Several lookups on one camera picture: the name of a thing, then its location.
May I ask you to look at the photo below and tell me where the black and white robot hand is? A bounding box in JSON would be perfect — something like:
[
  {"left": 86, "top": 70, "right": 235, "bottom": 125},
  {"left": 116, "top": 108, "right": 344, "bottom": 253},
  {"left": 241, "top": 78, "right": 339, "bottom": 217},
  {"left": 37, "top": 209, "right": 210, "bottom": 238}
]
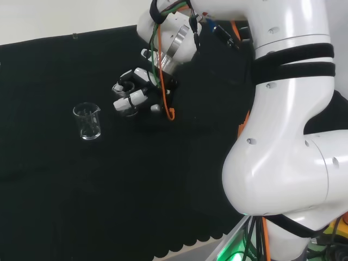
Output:
[{"left": 112, "top": 67, "right": 181, "bottom": 123}]

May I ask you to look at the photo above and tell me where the small clear glass beaker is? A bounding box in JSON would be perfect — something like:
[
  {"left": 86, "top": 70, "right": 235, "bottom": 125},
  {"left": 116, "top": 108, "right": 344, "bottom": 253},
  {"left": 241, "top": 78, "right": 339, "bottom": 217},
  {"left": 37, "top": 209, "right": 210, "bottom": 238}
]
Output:
[{"left": 111, "top": 81, "right": 140, "bottom": 118}]

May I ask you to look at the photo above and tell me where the clear glass beaker with spout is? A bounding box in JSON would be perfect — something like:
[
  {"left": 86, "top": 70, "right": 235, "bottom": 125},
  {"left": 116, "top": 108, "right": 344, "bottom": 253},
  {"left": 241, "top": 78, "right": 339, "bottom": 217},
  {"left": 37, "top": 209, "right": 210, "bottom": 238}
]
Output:
[{"left": 72, "top": 102, "right": 102, "bottom": 141}]

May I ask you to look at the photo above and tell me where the orange adapter box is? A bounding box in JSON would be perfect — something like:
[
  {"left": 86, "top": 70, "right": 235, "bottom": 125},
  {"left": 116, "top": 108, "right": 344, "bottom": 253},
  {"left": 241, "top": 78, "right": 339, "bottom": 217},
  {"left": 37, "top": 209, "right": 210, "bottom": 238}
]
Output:
[{"left": 237, "top": 110, "right": 251, "bottom": 137}]

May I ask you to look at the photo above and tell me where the black bench cloth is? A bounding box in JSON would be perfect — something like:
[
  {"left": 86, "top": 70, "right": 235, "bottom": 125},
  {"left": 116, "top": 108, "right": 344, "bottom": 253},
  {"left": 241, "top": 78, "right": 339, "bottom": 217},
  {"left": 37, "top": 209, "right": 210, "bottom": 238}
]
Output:
[{"left": 0, "top": 23, "right": 258, "bottom": 261}]

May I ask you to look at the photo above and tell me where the yellow stop button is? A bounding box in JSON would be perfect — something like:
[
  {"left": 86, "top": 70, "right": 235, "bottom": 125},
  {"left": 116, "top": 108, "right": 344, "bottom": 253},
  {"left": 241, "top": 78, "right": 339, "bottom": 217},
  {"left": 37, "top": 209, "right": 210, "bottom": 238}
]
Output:
[{"left": 323, "top": 214, "right": 348, "bottom": 240}]

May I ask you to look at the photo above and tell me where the orange cable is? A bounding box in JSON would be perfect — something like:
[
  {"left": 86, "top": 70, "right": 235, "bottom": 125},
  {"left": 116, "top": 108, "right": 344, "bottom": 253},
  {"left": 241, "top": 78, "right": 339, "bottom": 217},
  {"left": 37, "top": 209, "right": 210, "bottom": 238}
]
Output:
[
  {"left": 231, "top": 20, "right": 242, "bottom": 39},
  {"left": 157, "top": 23, "right": 176, "bottom": 121}
]

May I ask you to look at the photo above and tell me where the green cable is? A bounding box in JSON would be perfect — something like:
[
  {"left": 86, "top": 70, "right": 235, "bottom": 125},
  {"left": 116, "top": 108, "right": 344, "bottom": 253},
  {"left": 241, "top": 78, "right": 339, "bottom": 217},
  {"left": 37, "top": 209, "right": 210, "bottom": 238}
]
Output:
[{"left": 150, "top": 0, "right": 191, "bottom": 88}]

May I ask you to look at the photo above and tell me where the black cable with plug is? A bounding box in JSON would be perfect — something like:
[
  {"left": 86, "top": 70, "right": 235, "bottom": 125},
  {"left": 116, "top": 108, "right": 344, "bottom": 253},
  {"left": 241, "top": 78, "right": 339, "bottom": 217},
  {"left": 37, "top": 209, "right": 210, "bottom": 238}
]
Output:
[{"left": 188, "top": 9, "right": 202, "bottom": 57}]

